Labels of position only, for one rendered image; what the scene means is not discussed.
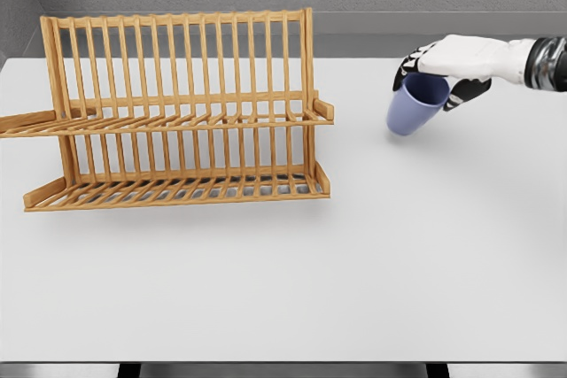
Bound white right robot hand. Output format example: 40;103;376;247
393;34;510;112

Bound blue plastic cup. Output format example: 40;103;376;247
385;73;452;137

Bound wooden two-tier dish rack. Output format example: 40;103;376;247
0;7;335;213

